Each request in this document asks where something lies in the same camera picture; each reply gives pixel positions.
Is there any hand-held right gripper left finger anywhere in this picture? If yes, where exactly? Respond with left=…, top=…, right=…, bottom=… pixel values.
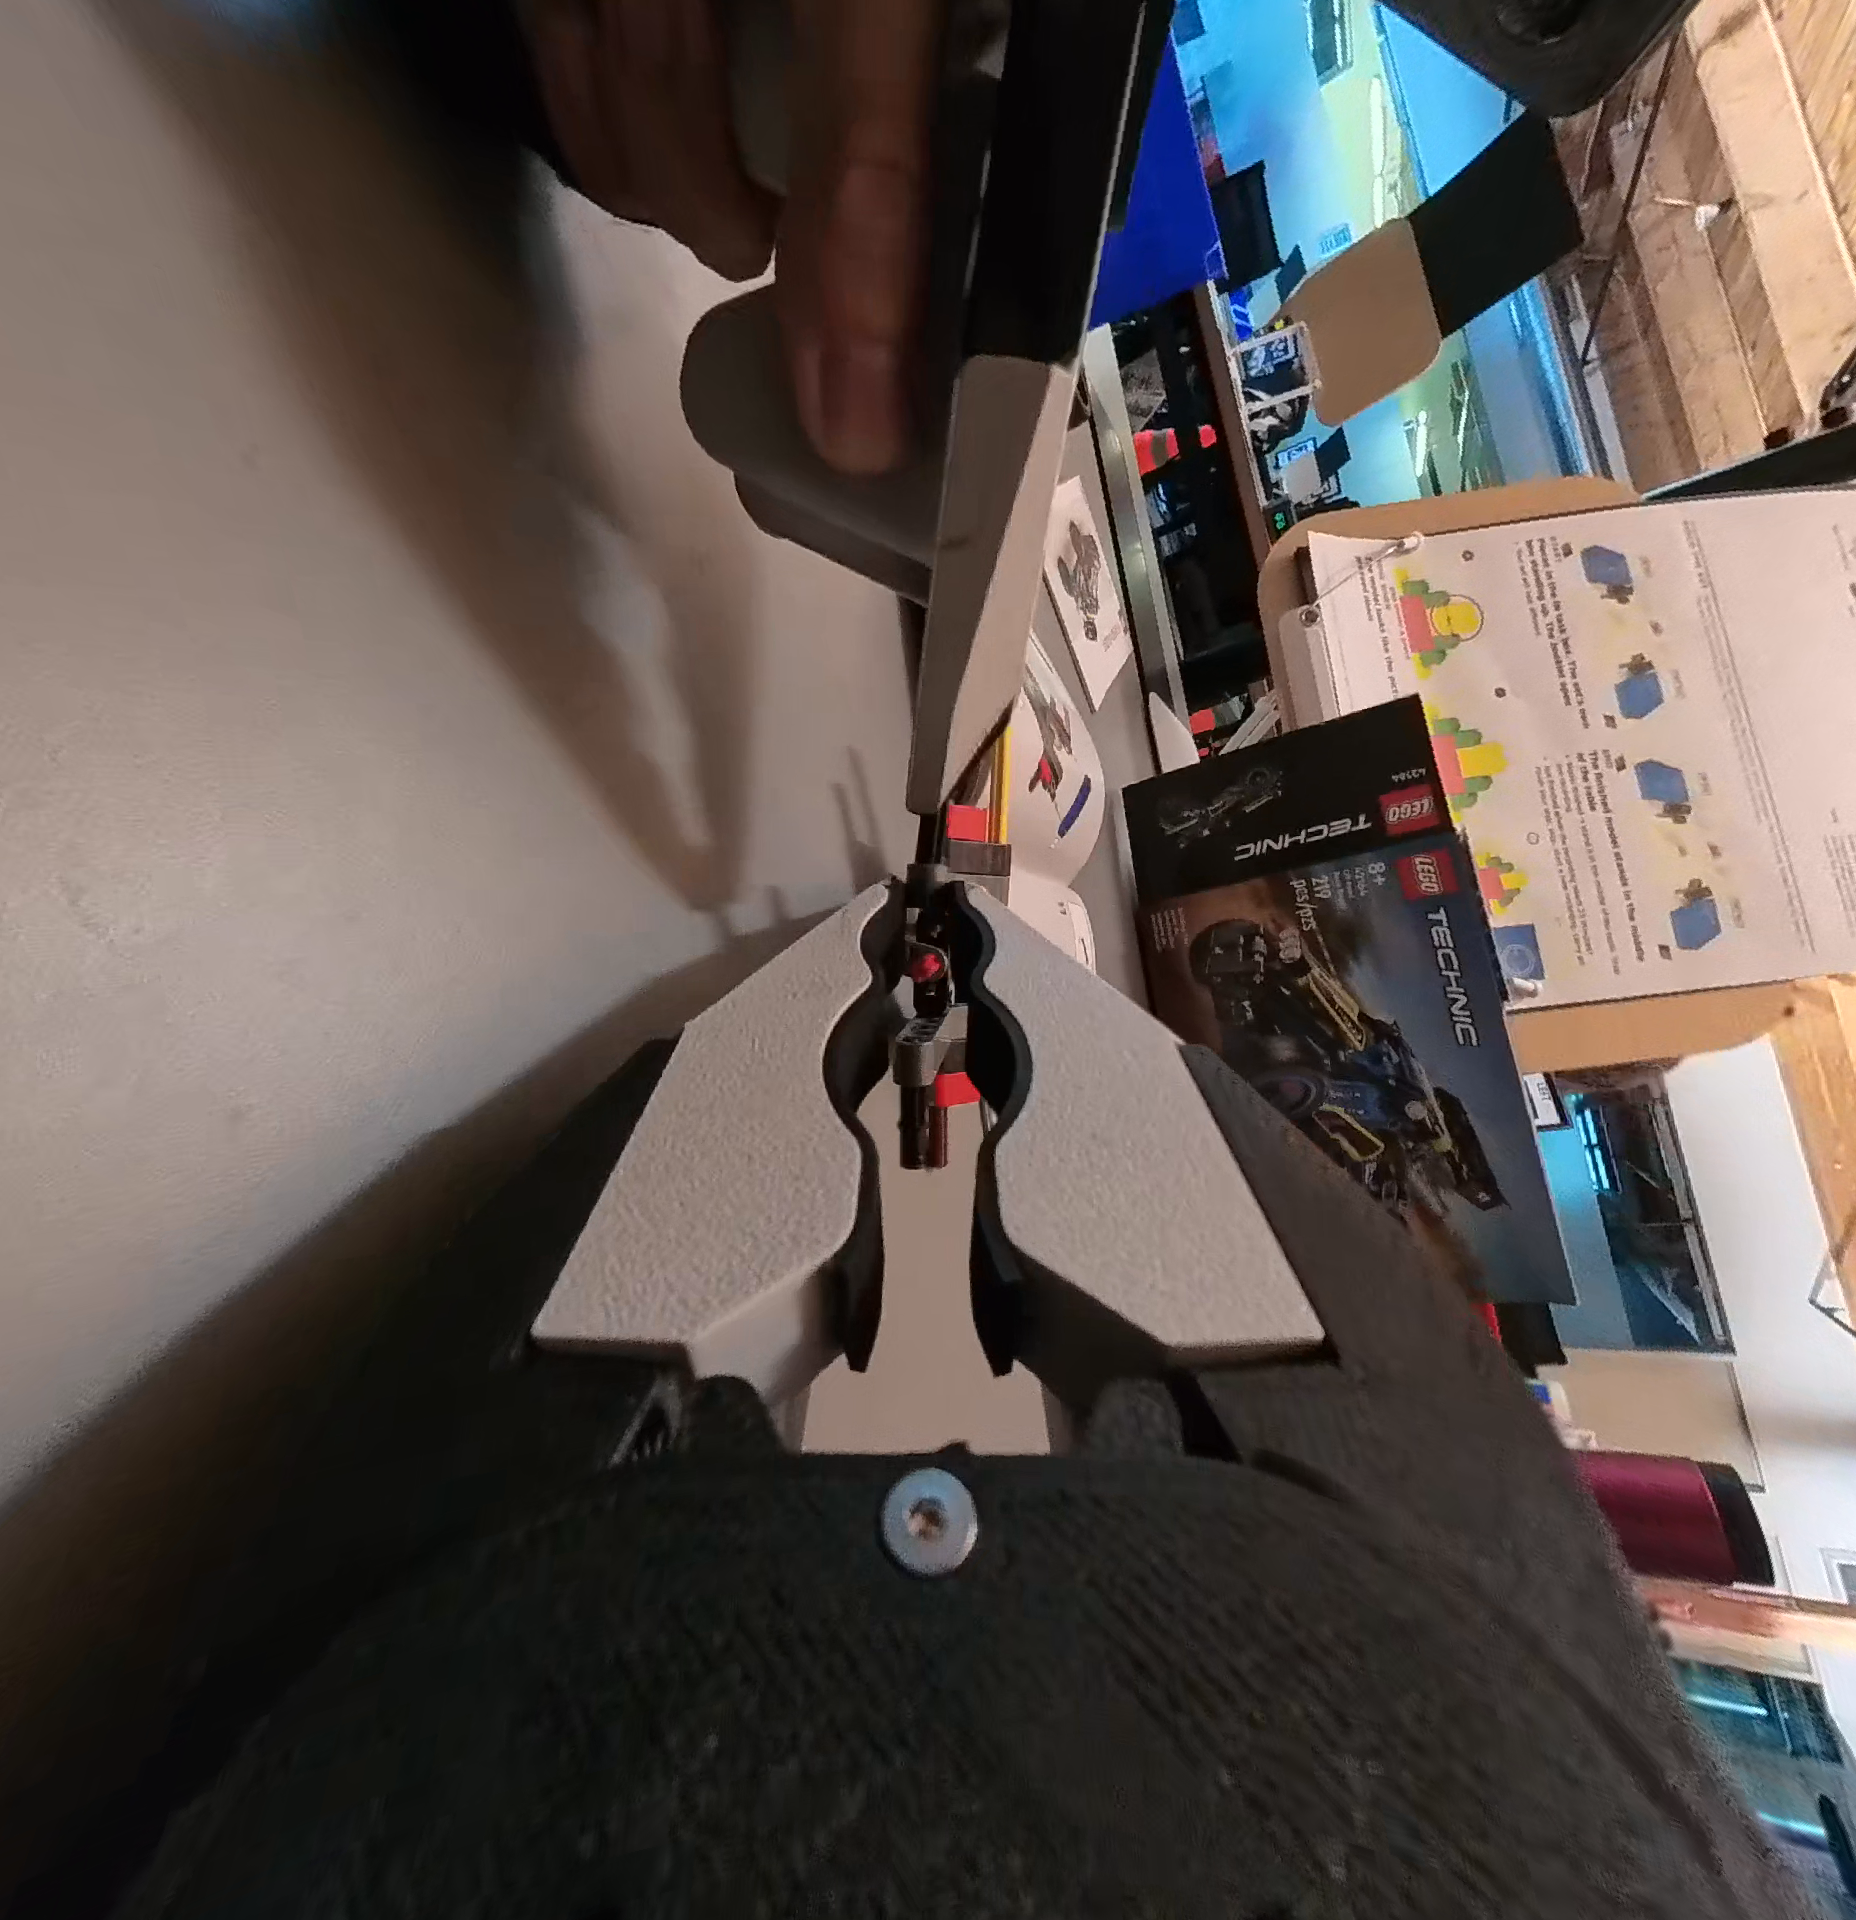
left=528, top=882, right=905, bottom=1454

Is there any person's left hand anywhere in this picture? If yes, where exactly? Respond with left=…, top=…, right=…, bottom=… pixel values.
left=519, top=0, right=949, bottom=483

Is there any lego set box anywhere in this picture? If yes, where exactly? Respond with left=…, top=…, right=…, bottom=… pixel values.
left=1118, top=697, right=1581, bottom=1311

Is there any open instruction booklet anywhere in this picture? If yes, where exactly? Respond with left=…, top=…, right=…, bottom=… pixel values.
left=1002, top=630, right=1105, bottom=973

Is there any tagged blue storage bin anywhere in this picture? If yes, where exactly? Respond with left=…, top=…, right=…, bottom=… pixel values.
left=1095, top=43, right=1218, bottom=327

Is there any maroon water bottle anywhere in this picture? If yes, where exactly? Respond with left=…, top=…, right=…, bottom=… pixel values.
left=1577, top=1448, right=1780, bottom=1590

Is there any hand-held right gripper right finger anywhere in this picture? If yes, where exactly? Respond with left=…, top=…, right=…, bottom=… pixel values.
left=950, top=882, right=1336, bottom=1454

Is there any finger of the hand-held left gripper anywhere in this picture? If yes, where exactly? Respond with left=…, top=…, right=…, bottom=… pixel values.
left=676, top=289, right=1090, bottom=823

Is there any task instruction poster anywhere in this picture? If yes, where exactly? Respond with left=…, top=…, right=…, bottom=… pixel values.
left=1306, top=493, right=1856, bottom=1013

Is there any hanging tan board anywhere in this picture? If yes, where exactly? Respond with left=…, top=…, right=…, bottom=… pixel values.
left=1277, top=120, right=1589, bottom=431

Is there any white poster stand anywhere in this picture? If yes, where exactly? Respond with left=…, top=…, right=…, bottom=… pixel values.
left=1276, top=602, right=1345, bottom=726

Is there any blue wall screen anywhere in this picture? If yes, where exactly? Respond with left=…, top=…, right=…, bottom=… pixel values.
left=1540, top=1073, right=1742, bottom=1355

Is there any small instruction leaflet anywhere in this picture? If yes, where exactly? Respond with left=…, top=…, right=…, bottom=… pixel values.
left=1038, top=478, right=1136, bottom=713

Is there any grey lego chassis assembly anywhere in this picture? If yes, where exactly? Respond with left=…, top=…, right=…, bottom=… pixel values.
left=887, top=721, right=1023, bottom=1177

